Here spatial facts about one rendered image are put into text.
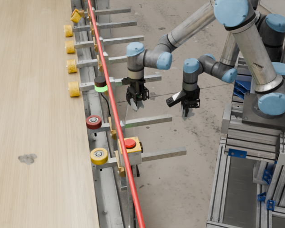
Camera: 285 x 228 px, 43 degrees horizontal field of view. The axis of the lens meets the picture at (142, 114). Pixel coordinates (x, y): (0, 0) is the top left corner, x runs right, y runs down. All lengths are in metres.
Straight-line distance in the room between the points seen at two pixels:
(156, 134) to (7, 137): 1.55
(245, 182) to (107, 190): 1.02
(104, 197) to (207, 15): 1.00
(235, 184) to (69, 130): 1.20
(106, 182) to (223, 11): 1.06
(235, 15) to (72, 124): 0.97
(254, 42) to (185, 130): 1.86
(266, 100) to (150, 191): 1.42
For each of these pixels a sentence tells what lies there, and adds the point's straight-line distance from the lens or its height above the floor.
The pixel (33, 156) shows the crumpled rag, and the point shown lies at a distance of 1.72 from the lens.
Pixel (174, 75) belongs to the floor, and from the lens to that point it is 3.85.
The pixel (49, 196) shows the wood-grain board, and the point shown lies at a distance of 1.55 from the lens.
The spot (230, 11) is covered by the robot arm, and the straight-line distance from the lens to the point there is 1.32.
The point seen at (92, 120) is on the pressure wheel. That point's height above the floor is 0.91.
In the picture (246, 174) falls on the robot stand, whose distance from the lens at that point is 2.57.
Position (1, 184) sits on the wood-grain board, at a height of 0.90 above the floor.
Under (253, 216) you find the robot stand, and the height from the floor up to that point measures 0.21.
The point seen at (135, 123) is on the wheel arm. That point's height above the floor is 0.85.
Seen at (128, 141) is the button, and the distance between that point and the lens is 1.23.
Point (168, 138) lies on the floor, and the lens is 3.06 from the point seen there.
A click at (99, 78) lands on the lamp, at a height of 1.17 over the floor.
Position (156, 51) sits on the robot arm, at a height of 1.33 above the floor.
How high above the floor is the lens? 2.07
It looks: 39 degrees down
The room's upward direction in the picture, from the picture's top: 2 degrees counter-clockwise
